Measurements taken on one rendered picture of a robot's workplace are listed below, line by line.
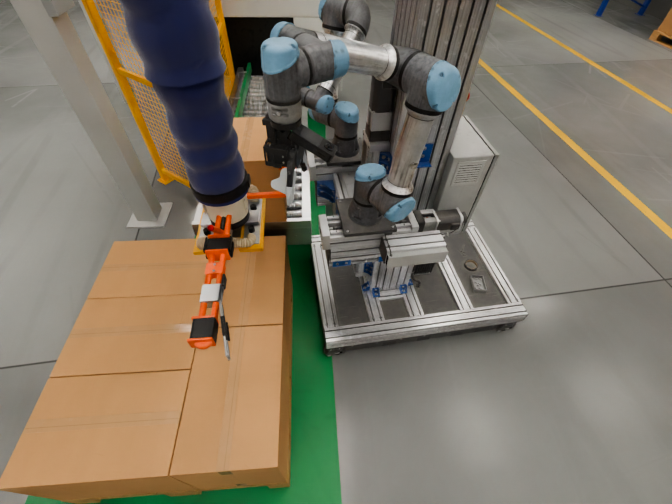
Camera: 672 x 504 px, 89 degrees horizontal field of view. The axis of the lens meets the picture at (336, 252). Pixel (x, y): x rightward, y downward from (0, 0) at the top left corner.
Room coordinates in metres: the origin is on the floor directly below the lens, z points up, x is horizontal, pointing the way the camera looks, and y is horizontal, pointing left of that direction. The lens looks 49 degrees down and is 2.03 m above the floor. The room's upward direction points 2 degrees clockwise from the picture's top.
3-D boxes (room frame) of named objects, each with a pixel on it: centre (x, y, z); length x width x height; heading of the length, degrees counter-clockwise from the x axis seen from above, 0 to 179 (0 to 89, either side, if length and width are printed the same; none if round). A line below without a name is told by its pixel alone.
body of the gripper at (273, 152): (0.73, 0.13, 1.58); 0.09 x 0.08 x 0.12; 80
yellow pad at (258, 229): (1.10, 0.38, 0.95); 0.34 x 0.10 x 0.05; 7
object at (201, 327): (0.50, 0.41, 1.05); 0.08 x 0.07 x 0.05; 7
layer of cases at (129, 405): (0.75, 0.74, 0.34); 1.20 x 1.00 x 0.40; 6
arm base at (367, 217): (1.08, -0.12, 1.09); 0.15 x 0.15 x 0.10
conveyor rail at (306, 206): (2.64, 0.30, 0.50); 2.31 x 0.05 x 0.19; 6
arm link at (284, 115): (0.73, 0.13, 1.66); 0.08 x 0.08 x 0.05
